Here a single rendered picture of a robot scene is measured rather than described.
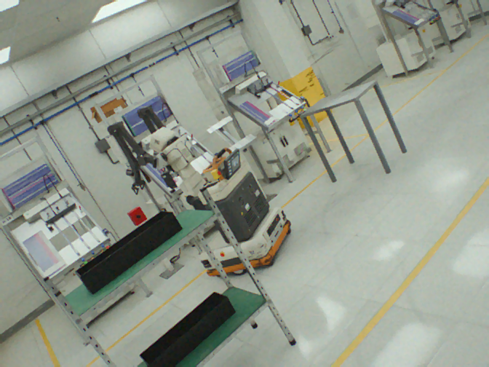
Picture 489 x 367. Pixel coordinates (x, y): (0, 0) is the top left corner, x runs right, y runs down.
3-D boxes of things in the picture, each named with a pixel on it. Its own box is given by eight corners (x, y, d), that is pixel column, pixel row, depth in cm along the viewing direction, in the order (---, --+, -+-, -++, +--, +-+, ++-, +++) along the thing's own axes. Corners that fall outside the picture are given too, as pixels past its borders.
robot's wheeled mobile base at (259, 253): (293, 225, 406) (281, 202, 400) (271, 266, 355) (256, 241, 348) (236, 240, 442) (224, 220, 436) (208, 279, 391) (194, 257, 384)
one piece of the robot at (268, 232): (284, 216, 395) (279, 208, 393) (268, 242, 361) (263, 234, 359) (281, 217, 396) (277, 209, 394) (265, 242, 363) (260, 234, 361)
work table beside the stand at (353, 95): (389, 173, 411) (356, 97, 390) (332, 182, 464) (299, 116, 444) (407, 151, 437) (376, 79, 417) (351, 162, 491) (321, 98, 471)
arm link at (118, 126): (113, 120, 356) (121, 116, 364) (105, 128, 364) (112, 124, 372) (147, 163, 363) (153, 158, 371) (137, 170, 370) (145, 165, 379)
